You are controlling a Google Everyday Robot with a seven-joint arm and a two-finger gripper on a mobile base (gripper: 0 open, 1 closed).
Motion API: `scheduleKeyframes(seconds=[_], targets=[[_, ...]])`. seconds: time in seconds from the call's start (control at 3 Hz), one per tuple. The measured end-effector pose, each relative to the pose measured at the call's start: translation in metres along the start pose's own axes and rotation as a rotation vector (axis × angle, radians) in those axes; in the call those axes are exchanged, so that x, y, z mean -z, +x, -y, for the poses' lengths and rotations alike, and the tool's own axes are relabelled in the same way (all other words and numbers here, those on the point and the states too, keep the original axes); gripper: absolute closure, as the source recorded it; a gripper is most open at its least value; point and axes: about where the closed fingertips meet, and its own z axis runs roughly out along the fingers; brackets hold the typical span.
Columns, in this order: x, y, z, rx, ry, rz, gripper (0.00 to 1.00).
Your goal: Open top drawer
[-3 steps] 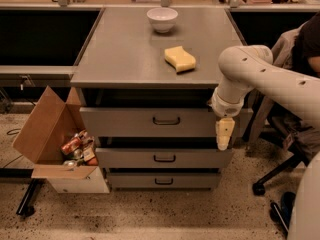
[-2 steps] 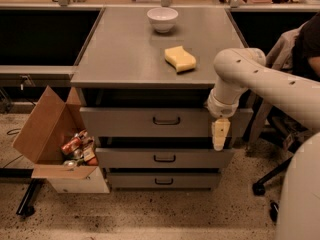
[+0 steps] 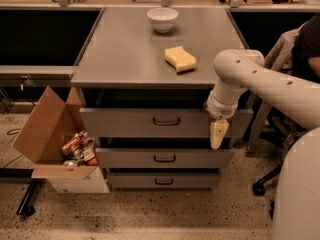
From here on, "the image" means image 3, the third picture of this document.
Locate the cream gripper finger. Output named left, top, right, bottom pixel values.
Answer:
left=210, top=136, right=223, bottom=150

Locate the grey top drawer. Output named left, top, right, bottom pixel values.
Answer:
left=80, top=108, right=213, bottom=138

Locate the grey drawer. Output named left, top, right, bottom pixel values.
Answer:
left=107, top=173, right=221, bottom=189
left=80, top=108, right=213, bottom=138
left=96, top=148, right=234, bottom=169

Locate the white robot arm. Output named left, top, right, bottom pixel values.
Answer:
left=207, top=49, right=320, bottom=240

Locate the grey bottom drawer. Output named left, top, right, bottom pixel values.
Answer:
left=107, top=173, right=221, bottom=189

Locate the grey drawer cabinet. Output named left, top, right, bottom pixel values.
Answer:
left=71, top=7, right=253, bottom=176

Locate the grey middle drawer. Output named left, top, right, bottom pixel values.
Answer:
left=96, top=148, right=234, bottom=169

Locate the black office chair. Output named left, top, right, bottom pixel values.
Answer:
left=242, top=28, right=306, bottom=197

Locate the yellow sponge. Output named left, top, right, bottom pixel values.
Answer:
left=164, top=46, right=196, bottom=73

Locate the seated person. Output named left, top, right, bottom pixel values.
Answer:
left=292, top=13, right=320, bottom=83

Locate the white ceramic bowl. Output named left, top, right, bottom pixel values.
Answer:
left=147, top=7, right=179, bottom=33

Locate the red snack packet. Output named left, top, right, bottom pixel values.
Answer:
left=61, top=137, right=81, bottom=155

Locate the silver can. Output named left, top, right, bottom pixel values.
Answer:
left=63, top=160, right=77, bottom=168

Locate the brown cardboard box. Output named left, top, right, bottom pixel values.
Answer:
left=13, top=87, right=109, bottom=193

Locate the black desk leg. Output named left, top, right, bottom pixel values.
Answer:
left=16, top=179, right=42, bottom=217

